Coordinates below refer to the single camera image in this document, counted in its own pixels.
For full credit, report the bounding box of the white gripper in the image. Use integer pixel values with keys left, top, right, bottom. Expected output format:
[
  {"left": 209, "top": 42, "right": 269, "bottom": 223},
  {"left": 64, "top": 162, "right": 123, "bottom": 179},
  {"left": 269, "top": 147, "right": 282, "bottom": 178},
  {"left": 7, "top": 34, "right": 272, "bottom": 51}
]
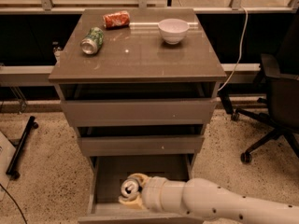
[{"left": 119, "top": 173, "right": 187, "bottom": 213}]

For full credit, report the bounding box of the dark pepsi can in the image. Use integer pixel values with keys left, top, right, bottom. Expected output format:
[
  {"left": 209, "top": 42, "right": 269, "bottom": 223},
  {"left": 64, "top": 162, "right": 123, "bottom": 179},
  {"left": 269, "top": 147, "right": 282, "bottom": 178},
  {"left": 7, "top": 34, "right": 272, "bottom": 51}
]
[{"left": 121, "top": 177, "right": 142, "bottom": 201}]

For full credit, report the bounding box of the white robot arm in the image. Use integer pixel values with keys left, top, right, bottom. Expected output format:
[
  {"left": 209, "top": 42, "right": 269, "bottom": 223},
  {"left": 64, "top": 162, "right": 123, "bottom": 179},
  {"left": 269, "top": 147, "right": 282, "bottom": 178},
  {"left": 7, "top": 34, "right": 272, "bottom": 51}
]
[{"left": 119, "top": 173, "right": 299, "bottom": 224}]

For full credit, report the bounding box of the grey open bottom drawer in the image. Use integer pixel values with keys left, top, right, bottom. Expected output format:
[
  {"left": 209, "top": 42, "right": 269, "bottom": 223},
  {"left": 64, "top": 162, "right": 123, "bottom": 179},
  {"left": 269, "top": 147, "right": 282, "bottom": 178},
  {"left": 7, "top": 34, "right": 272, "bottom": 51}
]
[{"left": 78, "top": 154, "right": 203, "bottom": 224}]

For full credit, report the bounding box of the grey middle drawer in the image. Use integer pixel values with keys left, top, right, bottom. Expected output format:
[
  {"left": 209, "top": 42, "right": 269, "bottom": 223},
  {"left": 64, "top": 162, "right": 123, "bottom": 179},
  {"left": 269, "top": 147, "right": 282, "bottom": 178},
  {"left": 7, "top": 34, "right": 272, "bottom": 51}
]
[{"left": 78, "top": 135, "right": 204, "bottom": 157}]

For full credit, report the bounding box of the grey top drawer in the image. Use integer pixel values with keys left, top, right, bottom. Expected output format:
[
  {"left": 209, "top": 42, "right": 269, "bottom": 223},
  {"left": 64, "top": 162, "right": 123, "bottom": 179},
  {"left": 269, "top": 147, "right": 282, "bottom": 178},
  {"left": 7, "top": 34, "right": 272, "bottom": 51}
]
[{"left": 61, "top": 99, "right": 216, "bottom": 127}]

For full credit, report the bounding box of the grey drawer cabinet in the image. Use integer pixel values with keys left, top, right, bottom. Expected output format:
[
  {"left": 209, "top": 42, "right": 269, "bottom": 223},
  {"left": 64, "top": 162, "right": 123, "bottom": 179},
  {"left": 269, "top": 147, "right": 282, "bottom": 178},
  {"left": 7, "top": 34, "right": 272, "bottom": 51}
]
[{"left": 48, "top": 7, "right": 228, "bottom": 224}]

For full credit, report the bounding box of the green soda can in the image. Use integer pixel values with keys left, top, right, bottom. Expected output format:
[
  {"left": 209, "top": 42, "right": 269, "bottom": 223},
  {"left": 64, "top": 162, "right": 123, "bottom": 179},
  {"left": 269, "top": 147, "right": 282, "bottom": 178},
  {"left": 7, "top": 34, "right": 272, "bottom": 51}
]
[{"left": 80, "top": 27, "right": 104, "bottom": 55}]

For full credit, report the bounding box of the orange soda can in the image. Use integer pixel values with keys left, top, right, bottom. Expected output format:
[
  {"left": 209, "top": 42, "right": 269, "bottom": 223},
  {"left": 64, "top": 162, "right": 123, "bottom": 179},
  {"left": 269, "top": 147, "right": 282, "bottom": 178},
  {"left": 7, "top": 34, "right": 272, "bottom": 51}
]
[{"left": 102, "top": 10, "right": 130, "bottom": 29}]

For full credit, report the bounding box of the black wheeled stand leg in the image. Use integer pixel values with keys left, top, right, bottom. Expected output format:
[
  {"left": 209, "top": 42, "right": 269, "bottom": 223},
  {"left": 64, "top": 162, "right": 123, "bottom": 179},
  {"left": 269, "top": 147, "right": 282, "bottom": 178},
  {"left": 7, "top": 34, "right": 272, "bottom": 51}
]
[{"left": 6, "top": 116, "right": 38, "bottom": 180}]

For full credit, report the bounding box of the white board on floor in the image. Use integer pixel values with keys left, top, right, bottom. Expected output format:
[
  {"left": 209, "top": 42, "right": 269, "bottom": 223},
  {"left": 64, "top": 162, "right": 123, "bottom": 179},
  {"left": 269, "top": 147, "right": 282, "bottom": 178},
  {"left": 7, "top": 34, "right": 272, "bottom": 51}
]
[{"left": 0, "top": 132, "right": 15, "bottom": 201}]

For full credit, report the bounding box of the white bowl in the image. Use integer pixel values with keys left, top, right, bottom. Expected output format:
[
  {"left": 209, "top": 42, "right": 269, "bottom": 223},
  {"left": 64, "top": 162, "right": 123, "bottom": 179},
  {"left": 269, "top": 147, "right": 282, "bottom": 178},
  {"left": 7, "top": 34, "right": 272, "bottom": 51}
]
[{"left": 158, "top": 19, "right": 190, "bottom": 45}]

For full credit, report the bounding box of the black office chair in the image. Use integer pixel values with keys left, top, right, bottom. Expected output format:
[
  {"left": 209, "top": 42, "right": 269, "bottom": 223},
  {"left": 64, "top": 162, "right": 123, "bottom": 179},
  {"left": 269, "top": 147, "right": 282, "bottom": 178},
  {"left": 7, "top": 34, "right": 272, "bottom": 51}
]
[{"left": 231, "top": 13, "right": 299, "bottom": 164}]

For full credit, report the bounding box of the black floor cable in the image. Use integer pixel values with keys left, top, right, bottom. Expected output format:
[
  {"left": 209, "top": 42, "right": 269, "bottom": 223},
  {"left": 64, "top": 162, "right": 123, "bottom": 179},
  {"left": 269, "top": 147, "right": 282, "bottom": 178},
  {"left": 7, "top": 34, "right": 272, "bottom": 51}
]
[{"left": 0, "top": 182, "right": 29, "bottom": 224}]

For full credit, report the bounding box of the white cable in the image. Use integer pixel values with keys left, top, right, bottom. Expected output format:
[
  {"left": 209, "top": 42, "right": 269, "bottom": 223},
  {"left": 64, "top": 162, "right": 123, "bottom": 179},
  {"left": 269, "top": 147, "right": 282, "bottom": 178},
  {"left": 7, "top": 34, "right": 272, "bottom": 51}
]
[{"left": 218, "top": 7, "right": 249, "bottom": 92}]

